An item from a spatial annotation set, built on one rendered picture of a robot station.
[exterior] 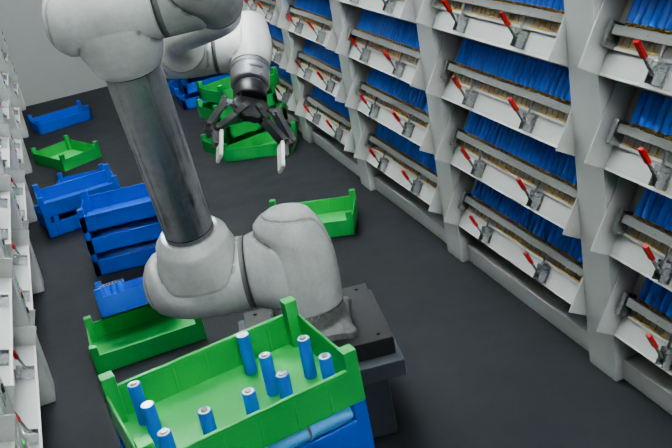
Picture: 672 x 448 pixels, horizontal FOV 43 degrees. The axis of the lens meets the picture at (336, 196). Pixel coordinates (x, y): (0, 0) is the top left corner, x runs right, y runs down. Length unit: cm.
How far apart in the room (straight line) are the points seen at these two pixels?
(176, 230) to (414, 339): 76
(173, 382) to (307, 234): 55
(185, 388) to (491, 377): 92
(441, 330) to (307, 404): 110
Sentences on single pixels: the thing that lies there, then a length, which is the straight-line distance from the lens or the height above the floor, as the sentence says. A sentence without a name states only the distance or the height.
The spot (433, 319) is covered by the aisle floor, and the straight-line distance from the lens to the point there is 226.
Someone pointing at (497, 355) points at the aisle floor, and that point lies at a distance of 209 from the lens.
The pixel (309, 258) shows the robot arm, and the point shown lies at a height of 42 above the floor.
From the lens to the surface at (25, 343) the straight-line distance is 226.
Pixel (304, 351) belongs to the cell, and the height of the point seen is 53.
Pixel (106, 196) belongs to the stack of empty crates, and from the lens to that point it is 305.
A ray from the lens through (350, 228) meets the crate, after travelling 278.
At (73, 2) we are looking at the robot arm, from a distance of 147.
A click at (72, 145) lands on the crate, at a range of 446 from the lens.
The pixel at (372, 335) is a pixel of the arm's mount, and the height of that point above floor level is 24.
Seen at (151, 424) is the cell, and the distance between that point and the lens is 117.
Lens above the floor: 117
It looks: 22 degrees down
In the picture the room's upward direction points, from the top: 11 degrees counter-clockwise
